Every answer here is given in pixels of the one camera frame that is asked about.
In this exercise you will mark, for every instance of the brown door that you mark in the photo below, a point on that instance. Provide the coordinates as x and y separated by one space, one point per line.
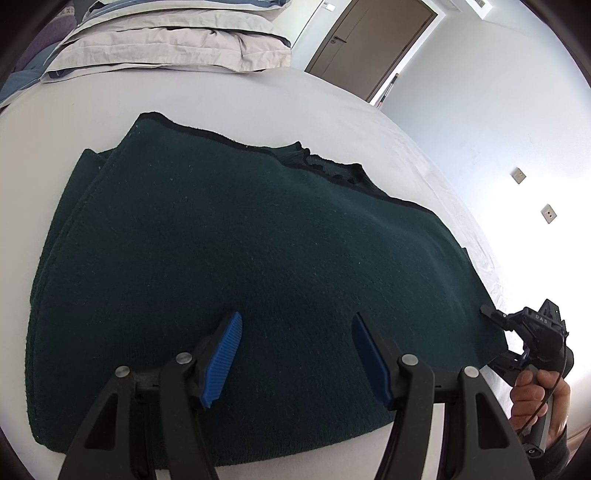
369 46

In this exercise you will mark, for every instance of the person's right forearm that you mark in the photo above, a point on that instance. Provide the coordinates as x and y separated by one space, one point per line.
551 454

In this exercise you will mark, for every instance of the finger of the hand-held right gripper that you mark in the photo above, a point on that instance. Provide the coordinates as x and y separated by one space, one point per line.
496 316
508 364

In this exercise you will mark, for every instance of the purple pillow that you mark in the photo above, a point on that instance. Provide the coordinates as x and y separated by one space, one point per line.
57 25

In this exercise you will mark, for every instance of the dark green sweater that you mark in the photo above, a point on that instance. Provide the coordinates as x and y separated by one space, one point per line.
231 230

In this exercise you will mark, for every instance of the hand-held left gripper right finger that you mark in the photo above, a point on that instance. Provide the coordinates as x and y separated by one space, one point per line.
371 360

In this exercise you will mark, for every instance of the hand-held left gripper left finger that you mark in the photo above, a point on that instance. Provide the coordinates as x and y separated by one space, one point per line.
221 364

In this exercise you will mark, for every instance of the blue quilt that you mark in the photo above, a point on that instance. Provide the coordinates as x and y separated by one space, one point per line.
23 78

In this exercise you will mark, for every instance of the bed with white sheet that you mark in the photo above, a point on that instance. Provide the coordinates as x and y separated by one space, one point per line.
323 106

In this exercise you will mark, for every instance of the person's right hand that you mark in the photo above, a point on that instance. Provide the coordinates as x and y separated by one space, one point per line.
526 392

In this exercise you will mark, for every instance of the white wall vent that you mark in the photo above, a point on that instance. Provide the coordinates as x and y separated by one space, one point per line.
476 2

